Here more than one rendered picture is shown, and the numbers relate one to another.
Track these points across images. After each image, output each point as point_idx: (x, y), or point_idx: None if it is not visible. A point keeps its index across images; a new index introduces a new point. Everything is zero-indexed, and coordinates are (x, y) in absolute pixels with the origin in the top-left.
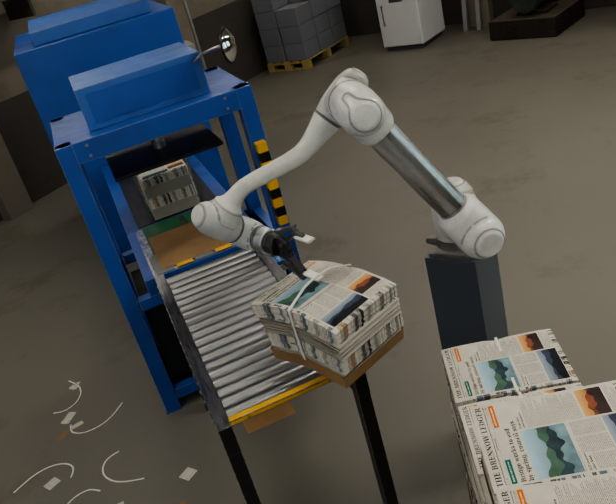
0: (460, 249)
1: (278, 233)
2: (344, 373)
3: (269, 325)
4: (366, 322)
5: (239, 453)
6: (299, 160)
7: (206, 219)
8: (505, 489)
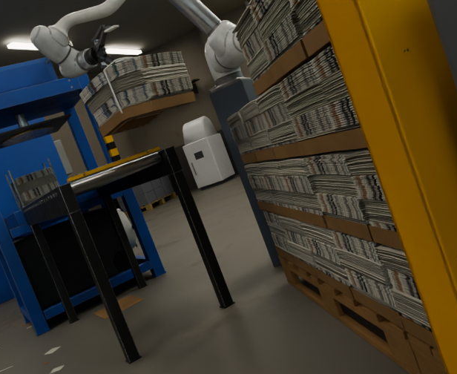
0: (226, 57)
1: (94, 38)
2: (149, 96)
3: (94, 104)
4: (161, 65)
5: (79, 211)
6: (107, 7)
7: (40, 30)
8: None
